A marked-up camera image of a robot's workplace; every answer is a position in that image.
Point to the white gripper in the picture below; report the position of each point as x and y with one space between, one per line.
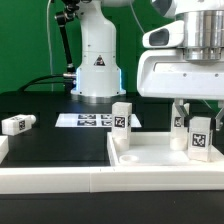
166 74

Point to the white square table top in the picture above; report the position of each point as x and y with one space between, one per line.
153 149

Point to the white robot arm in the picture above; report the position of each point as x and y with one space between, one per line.
99 77

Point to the white U-shaped obstacle fence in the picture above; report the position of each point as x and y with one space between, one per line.
110 178

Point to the white marker base plate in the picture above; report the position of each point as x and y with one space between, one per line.
76 120

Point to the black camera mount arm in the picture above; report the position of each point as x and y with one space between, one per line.
62 18

